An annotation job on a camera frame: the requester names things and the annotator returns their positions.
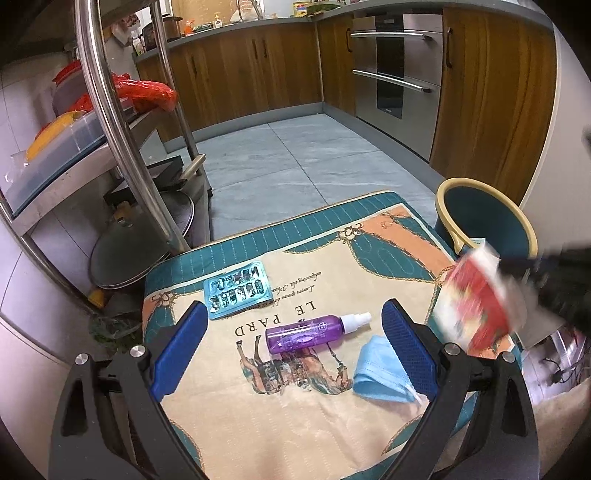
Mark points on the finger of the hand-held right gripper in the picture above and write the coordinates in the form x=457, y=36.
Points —
x=521, y=264

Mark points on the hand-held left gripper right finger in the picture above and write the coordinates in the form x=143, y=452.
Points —
x=411, y=350

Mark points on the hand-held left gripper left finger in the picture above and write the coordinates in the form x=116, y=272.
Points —
x=180, y=350

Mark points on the white and green box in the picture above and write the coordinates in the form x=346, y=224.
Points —
x=478, y=242

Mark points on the teal bin with yellow rim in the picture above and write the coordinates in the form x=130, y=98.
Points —
x=485, y=217

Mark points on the red snack packet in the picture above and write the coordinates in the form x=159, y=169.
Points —
x=471, y=304

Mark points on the blue face mask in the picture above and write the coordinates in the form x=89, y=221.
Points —
x=374, y=369

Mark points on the teal blister pack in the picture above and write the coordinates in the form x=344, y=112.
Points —
x=235, y=290

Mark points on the yellow plastic object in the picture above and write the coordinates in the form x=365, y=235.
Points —
x=99, y=297

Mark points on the glass pot lid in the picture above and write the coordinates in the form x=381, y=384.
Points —
x=129, y=258

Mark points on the purple spray bottle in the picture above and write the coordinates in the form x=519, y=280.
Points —
x=300, y=334

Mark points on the teal printed cushion mat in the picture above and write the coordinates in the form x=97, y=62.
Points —
x=277, y=424

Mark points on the black flat box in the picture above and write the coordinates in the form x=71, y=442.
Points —
x=157, y=170

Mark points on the built-in steel oven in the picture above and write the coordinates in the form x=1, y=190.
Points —
x=392, y=120

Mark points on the clear storage box yellow lid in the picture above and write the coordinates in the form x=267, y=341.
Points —
x=60, y=157

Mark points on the stainless steel rack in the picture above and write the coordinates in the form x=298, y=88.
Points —
x=111, y=115

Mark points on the wooden kitchen cabinet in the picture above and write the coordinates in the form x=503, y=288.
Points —
x=240, y=78

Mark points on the clear container with red lid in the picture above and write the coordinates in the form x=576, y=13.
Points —
x=69, y=92

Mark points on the orange bottle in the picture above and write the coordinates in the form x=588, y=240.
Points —
x=188, y=27

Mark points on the green dish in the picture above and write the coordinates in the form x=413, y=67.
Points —
x=323, y=7

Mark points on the red and white plastic bag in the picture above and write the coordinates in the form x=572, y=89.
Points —
x=124, y=30

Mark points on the white soap bottle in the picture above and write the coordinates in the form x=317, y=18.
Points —
x=217, y=22

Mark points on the steel faucet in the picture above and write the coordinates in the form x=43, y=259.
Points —
x=256, y=9

